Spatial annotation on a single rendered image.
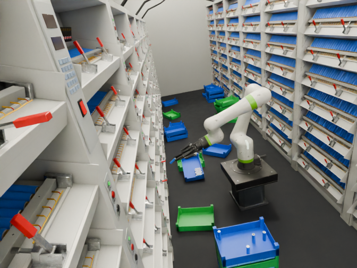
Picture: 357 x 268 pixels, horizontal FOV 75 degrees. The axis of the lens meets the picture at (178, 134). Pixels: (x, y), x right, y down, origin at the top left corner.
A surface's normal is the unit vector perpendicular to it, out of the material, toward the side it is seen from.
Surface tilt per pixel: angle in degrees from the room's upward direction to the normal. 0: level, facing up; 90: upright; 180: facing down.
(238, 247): 0
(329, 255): 0
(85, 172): 90
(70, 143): 90
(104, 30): 90
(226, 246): 0
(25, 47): 90
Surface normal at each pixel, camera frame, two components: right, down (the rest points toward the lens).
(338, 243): -0.17, -0.89
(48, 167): 0.09, 0.41
